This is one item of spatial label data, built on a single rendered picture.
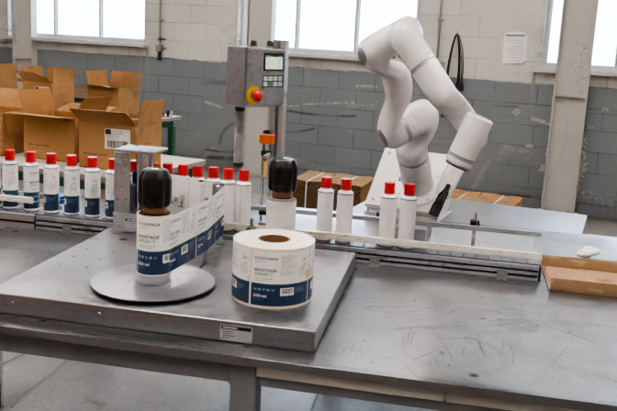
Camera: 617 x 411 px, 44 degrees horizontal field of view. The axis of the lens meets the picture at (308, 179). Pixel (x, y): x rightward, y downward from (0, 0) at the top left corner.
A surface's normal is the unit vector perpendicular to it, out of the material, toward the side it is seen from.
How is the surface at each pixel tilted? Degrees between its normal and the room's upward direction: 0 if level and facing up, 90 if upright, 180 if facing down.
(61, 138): 90
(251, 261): 90
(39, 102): 73
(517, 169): 90
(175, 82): 90
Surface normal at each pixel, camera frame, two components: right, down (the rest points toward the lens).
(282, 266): 0.22, 0.18
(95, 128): -0.29, 0.19
